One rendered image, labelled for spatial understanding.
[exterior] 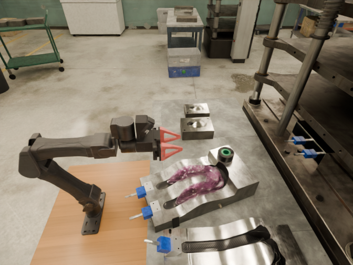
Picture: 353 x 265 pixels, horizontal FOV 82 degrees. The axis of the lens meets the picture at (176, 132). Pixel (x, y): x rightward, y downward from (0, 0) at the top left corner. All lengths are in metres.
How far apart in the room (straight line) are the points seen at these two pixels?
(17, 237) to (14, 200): 0.39
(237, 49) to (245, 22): 0.51
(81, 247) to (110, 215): 0.16
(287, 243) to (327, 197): 0.42
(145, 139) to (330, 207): 0.94
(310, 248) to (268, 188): 0.29
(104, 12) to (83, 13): 0.60
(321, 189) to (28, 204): 2.25
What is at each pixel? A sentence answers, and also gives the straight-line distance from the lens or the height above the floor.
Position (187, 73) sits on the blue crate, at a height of 0.07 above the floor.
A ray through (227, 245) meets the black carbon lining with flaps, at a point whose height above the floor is 0.89.
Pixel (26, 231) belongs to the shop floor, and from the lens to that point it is 2.20.
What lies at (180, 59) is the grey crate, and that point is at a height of 0.35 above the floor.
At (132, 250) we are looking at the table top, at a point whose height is 0.80.
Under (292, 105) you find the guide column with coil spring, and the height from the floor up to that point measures 1.02.
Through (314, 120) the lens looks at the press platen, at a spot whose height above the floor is 1.04.
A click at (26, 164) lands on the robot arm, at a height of 1.18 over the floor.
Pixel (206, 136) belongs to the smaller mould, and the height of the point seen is 0.82.
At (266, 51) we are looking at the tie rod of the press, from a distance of 1.64.
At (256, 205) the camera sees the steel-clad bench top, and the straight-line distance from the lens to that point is 1.08.
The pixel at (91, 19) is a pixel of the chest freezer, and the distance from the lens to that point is 7.09.
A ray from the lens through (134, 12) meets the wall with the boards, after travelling 7.62.
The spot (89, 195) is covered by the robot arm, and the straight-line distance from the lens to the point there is 0.91.
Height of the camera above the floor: 1.67
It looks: 39 degrees down
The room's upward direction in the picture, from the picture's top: straight up
